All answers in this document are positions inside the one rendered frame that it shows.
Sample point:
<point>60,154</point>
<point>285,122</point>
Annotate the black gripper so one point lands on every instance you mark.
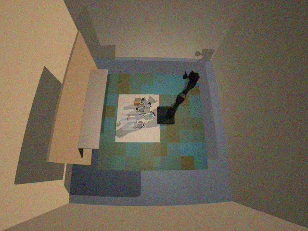
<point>185,76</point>

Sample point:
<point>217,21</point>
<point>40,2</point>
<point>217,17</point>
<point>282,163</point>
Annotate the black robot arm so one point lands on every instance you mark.
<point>179,99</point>

